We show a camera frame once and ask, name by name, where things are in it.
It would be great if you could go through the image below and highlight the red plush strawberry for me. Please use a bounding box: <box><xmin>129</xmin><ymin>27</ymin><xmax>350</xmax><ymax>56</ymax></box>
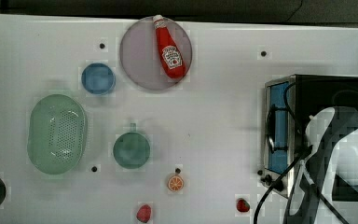
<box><xmin>236</xmin><ymin>199</ymin><xmax>250</xmax><ymax>213</ymax></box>

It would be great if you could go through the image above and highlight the pink round plate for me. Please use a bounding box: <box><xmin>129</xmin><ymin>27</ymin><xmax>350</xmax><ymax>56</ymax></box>
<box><xmin>119</xmin><ymin>16</ymin><xmax>192</xmax><ymax>91</ymax></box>

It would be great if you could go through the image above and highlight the pink plush raspberry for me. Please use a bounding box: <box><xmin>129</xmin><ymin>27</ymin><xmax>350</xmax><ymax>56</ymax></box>
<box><xmin>136</xmin><ymin>204</ymin><xmax>152</xmax><ymax>223</ymax></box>

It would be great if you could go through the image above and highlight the black steel toaster oven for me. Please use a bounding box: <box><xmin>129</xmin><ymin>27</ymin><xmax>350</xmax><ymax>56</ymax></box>
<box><xmin>259</xmin><ymin>74</ymin><xmax>358</xmax><ymax>187</ymax></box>

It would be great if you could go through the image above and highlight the teal green cup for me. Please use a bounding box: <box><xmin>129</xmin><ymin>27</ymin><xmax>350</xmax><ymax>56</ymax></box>
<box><xmin>113</xmin><ymin>123</ymin><xmax>151</xmax><ymax>169</ymax></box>

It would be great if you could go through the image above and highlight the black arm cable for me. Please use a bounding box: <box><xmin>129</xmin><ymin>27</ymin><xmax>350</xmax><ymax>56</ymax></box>
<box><xmin>253</xmin><ymin>78</ymin><xmax>358</xmax><ymax>224</ymax></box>

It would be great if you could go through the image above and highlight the blue small bowl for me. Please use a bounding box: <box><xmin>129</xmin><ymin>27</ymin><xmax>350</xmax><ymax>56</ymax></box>
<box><xmin>81</xmin><ymin>63</ymin><xmax>116</xmax><ymax>95</ymax></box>

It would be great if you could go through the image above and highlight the plush orange slice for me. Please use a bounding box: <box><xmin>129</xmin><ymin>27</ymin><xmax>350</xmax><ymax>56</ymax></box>
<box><xmin>167</xmin><ymin>175</ymin><xmax>185</xmax><ymax>192</ymax></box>

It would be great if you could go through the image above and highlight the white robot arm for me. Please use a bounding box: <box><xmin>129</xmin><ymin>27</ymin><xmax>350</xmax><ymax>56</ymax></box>
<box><xmin>283</xmin><ymin>106</ymin><xmax>358</xmax><ymax>224</ymax></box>

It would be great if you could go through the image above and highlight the red plush ketchup bottle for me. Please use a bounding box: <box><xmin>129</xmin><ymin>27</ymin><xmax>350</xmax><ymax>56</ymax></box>
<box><xmin>153</xmin><ymin>15</ymin><xmax>186</xmax><ymax>79</ymax></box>

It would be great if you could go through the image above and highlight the green perforated colander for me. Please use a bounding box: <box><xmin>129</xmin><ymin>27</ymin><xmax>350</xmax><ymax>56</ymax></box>
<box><xmin>27</xmin><ymin>94</ymin><xmax>88</xmax><ymax>175</ymax></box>

